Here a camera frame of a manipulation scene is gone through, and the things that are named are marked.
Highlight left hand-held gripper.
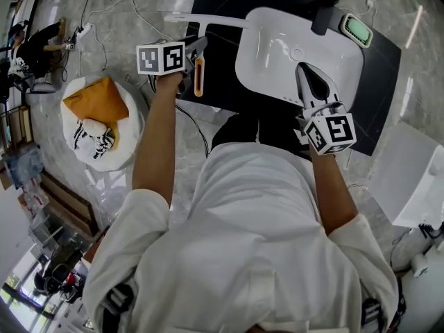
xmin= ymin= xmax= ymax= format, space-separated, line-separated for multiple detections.
xmin=136 ymin=35 xmax=209 ymax=83

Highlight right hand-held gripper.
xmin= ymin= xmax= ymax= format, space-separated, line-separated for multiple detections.
xmin=295 ymin=63 xmax=358 ymax=155

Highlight white squeegee with orange handle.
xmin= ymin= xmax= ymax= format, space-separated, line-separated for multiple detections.
xmin=163 ymin=12 xmax=251 ymax=98

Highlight person's right forearm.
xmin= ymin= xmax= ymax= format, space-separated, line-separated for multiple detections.
xmin=307 ymin=150 xmax=359 ymax=237

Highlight person's left forearm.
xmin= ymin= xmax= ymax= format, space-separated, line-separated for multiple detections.
xmin=132 ymin=71 xmax=185 ymax=207

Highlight white ceramic sink basin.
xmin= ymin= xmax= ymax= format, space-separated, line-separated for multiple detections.
xmin=234 ymin=6 xmax=365 ymax=112

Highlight person's black trousers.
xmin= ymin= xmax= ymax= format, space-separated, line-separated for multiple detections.
xmin=210 ymin=112 xmax=313 ymax=160

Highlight white round beanbag cushion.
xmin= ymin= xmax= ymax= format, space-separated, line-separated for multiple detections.
xmin=60 ymin=75 xmax=147 ymax=172

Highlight orange cloth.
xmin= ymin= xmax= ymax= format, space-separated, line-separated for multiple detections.
xmin=62 ymin=77 xmax=130 ymax=151

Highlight white power strip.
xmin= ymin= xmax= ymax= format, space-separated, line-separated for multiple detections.
xmin=74 ymin=22 xmax=93 ymax=42

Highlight white rectangular basin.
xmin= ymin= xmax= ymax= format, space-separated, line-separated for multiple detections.
xmin=367 ymin=121 xmax=444 ymax=229

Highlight black and white striped cloth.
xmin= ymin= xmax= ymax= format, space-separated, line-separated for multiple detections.
xmin=73 ymin=119 xmax=116 ymax=160

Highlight person's white shirt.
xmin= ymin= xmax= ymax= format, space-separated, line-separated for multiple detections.
xmin=82 ymin=142 xmax=400 ymax=333

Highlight brown wooden crate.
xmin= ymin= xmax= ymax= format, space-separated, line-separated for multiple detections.
xmin=39 ymin=171 xmax=102 ymax=239

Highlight white round bin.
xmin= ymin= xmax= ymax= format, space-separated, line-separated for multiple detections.
xmin=398 ymin=244 xmax=444 ymax=333

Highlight black cable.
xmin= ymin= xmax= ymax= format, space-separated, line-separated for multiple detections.
xmin=174 ymin=103 xmax=211 ymax=157

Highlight wooden frame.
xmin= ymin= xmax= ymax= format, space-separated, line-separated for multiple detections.
xmin=0 ymin=105 xmax=35 ymax=153

